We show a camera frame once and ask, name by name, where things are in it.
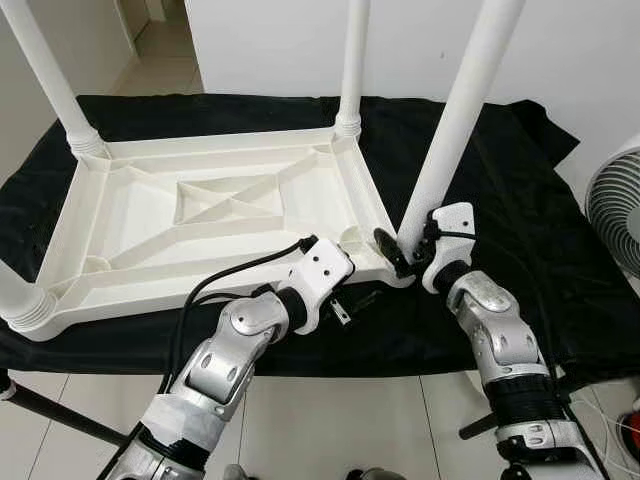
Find white round fan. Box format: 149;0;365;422
585;150;640;279

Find white plastic table top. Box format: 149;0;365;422
12;125;416;341

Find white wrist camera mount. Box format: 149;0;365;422
422;202;476;293
290;238;356;333

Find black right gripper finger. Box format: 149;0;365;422
373;228;413;279

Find black metal table leg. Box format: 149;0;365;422
460;415;501;441
0;370;126;446

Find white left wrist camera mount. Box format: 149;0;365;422
290;238;356;333

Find black tablecloth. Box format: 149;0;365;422
0;95;640;386

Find white floor cable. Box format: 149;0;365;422
568;390;640;473

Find white plastic table leg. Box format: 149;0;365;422
0;262;59;331
397;0;527;259
0;0;109;159
338;0;372;139

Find red object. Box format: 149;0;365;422
626;410;640;456

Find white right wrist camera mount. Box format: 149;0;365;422
422;202;476;293

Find grey right robot foot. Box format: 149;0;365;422
345;468;401;480

